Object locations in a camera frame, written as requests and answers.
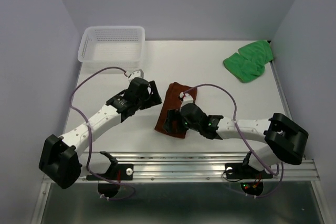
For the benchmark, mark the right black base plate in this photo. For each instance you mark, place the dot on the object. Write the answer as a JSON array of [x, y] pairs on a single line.
[[236, 171]]

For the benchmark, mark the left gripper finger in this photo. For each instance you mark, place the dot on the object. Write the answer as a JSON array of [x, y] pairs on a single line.
[[147, 103], [154, 94]]

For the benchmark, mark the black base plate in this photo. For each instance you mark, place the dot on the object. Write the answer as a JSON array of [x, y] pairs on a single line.
[[119, 172], [236, 171]]

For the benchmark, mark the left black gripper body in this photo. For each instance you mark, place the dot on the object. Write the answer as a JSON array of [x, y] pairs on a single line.
[[142, 99]]

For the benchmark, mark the white plastic perforated basket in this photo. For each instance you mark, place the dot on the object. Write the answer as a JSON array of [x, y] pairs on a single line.
[[120, 46]]

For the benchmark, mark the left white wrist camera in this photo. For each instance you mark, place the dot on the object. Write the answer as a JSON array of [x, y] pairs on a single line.
[[135, 74]]

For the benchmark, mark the green towel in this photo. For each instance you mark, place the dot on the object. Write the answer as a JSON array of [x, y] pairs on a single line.
[[248, 63]]

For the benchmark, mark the brown towel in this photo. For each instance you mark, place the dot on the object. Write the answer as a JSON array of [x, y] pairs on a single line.
[[171, 102]]

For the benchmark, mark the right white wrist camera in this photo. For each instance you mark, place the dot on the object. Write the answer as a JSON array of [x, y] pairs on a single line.
[[185, 98]]

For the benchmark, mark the aluminium rail frame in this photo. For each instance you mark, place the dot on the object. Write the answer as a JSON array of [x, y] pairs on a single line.
[[180, 181]]

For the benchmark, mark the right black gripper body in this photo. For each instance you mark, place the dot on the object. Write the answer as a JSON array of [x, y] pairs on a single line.
[[192, 126]]

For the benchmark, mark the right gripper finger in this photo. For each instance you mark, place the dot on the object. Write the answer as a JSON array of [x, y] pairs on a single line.
[[171, 122], [181, 129]]

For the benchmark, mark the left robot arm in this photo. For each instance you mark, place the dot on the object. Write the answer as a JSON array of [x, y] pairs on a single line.
[[60, 157]]

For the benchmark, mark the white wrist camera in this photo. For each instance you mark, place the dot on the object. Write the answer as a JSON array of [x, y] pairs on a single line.
[[185, 98], [135, 74]]

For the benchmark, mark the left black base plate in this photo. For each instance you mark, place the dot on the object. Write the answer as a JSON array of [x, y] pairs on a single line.
[[119, 172]]

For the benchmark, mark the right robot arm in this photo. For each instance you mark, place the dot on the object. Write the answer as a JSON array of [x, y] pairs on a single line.
[[285, 141]]

